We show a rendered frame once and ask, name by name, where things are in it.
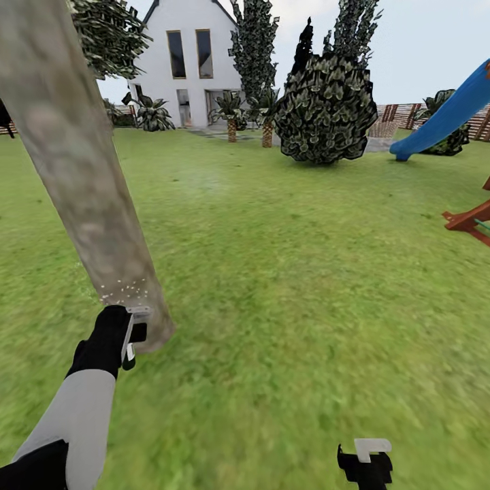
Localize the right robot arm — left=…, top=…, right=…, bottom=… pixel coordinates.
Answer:
left=338, top=438, right=393, bottom=490

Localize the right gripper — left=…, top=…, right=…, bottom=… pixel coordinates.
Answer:
left=338, top=444, right=393, bottom=486

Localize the pesticide atomizer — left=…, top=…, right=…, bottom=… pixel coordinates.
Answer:
left=122, top=343, right=135, bottom=371

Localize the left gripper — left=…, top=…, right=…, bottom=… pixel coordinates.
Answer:
left=129, top=323, right=148, bottom=343

